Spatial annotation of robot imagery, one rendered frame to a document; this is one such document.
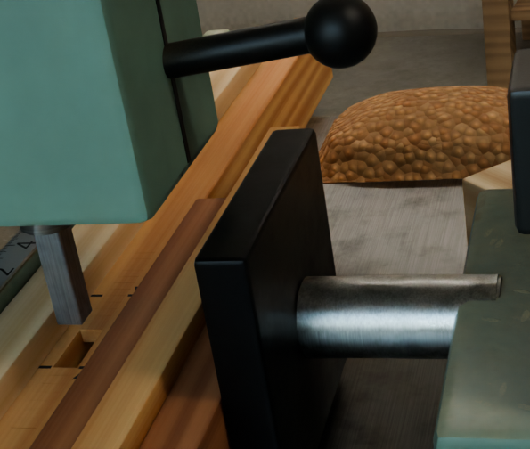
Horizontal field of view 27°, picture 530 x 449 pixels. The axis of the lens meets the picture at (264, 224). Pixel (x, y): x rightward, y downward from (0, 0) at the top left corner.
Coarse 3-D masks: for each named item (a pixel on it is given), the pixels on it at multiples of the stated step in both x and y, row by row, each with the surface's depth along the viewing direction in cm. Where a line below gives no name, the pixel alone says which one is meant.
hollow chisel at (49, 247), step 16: (48, 240) 35; (64, 240) 35; (48, 256) 35; (64, 256) 35; (48, 272) 35; (64, 272) 35; (80, 272) 36; (48, 288) 36; (64, 288) 36; (80, 288) 36; (64, 304) 36; (80, 304) 36; (64, 320) 36; (80, 320) 36
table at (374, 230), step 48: (336, 192) 54; (384, 192) 53; (432, 192) 52; (336, 240) 50; (384, 240) 49; (432, 240) 48; (384, 384) 39; (432, 384) 39; (336, 432) 37; (384, 432) 37; (432, 432) 36
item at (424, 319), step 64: (256, 192) 32; (320, 192) 37; (256, 256) 30; (320, 256) 36; (256, 320) 30; (320, 320) 33; (384, 320) 32; (448, 320) 32; (256, 384) 30; (320, 384) 36; (256, 448) 31
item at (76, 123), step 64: (0, 0) 28; (64, 0) 28; (128, 0) 29; (192, 0) 34; (0, 64) 29; (64, 64) 28; (128, 64) 29; (0, 128) 30; (64, 128) 29; (128, 128) 29; (192, 128) 33; (0, 192) 31; (64, 192) 30; (128, 192) 30
